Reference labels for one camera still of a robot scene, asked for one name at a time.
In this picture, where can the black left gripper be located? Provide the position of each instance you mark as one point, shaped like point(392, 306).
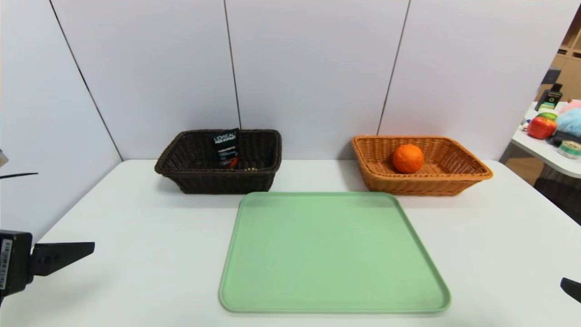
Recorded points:
point(15, 262)

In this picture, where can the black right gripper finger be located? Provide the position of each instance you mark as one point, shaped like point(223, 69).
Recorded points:
point(572, 288)

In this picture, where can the black cosmetic tube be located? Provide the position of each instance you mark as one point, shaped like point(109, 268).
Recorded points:
point(227, 147)

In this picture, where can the orange fruit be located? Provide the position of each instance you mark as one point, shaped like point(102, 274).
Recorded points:
point(408, 158)

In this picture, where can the orange wicker basket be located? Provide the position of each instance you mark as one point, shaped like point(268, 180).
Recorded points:
point(386, 181)

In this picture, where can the dark brown wicker basket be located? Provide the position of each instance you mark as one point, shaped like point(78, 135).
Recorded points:
point(258, 154)

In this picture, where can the dark grey chair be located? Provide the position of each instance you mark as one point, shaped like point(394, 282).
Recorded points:
point(560, 195)

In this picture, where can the black flat item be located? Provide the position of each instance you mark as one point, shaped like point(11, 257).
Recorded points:
point(566, 137)

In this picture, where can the red apple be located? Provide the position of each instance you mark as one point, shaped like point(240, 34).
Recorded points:
point(541, 127)

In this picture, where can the blue fluffy toy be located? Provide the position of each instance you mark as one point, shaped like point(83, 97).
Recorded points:
point(570, 121)

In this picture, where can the pink soft item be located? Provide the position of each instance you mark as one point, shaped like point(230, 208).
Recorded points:
point(572, 106)

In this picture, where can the black box with green print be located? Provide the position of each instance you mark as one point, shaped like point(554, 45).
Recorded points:
point(551, 98)

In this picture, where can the grey box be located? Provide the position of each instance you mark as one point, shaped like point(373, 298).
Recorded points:
point(553, 76)

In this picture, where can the wooden shelf unit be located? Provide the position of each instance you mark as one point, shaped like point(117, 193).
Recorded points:
point(569, 59)

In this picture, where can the light green plastic tray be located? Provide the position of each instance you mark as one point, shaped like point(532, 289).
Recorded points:
point(327, 254)

